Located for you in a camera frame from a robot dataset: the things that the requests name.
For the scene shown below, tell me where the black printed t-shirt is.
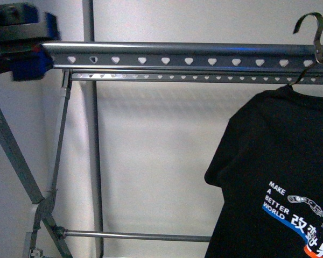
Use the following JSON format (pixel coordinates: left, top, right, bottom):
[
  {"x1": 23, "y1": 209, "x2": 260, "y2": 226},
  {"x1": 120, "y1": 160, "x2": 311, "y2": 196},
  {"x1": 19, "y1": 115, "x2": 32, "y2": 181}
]
[{"x1": 205, "y1": 86, "x2": 323, "y2": 257}]

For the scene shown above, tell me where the dark metal clothes hanger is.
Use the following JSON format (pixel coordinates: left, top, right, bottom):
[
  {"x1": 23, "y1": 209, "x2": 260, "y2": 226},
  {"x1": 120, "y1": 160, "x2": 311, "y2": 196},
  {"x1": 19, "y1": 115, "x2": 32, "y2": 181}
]
[{"x1": 287, "y1": 12, "x2": 323, "y2": 88}]

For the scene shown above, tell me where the grey metal clothes rack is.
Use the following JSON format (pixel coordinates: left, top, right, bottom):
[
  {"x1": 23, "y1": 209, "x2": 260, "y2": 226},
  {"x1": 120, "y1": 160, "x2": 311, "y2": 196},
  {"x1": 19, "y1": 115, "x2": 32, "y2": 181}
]
[{"x1": 0, "y1": 0, "x2": 323, "y2": 258}]

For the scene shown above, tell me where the black and blue rack clamp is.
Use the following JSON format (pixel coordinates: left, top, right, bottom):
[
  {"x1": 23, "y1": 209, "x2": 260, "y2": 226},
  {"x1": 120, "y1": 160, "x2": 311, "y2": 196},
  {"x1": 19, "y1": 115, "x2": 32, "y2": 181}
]
[{"x1": 0, "y1": 2, "x2": 60, "y2": 81}]

